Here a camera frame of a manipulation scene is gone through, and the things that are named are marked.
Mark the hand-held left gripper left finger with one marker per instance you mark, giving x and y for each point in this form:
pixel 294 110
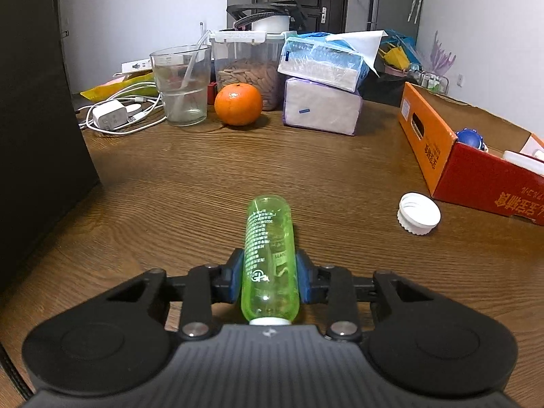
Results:
pixel 236 278

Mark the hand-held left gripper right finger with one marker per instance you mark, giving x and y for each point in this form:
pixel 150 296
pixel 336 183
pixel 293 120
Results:
pixel 302 278

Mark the green transparent plastic bottle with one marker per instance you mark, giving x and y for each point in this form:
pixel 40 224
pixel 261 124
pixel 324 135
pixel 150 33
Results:
pixel 267 238

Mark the orange red cardboard box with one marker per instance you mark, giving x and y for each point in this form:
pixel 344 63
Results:
pixel 467 178

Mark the white ribbed bottle cap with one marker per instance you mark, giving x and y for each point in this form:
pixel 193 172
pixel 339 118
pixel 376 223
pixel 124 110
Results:
pixel 418 214

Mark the white tissue pack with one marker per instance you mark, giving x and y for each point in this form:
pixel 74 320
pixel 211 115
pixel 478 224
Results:
pixel 323 108

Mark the orange fruit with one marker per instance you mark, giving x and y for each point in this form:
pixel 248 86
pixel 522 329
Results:
pixel 238 104

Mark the small red box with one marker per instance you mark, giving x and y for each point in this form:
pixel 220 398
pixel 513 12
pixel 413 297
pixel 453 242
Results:
pixel 211 93

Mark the clear glass cup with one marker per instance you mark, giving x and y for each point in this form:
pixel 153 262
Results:
pixel 182 93

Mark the clear plastic food container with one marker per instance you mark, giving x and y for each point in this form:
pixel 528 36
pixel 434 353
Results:
pixel 244 74

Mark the black bag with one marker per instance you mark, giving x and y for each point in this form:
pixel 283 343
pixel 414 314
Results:
pixel 380 89

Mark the white charger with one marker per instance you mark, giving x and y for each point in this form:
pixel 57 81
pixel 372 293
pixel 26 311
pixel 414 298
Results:
pixel 109 115

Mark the blue tissue pack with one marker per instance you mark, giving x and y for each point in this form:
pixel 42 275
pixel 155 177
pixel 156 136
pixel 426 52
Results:
pixel 323 61

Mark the white drinking straw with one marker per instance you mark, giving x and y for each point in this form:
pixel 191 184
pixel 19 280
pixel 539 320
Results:
pixel 193 64

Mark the blue spiky ball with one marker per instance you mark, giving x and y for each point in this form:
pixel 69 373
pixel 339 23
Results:
pixel 469 138

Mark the yellow green packet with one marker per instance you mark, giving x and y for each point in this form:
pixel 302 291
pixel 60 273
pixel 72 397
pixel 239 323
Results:
pixel 114 89

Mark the yellow bag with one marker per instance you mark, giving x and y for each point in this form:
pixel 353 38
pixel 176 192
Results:
pixel 395 57

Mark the white mop stick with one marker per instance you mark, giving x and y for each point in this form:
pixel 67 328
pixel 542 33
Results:
pixel 201 29

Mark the white plastic container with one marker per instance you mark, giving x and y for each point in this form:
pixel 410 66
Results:
pixel 525 160

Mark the white pot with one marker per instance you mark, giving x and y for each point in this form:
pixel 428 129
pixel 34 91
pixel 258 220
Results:
pixel 272 23

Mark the black monitor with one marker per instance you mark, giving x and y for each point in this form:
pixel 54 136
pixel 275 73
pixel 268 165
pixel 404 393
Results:
pixel 38 114

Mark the blue bag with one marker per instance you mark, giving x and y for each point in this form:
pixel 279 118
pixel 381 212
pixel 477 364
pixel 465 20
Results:
pixel 403 38

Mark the black folding rack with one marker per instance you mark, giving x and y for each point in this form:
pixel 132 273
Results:
pixel 263 9

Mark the grey refrigerator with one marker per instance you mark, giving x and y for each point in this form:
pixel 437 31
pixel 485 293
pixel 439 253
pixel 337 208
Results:
pixel 393 4

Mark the white wall socket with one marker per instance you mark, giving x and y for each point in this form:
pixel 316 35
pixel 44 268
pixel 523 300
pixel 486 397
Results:
pixel 459 80

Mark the purple wall decoration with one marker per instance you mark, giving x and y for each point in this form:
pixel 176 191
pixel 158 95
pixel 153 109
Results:
pixel 440 57

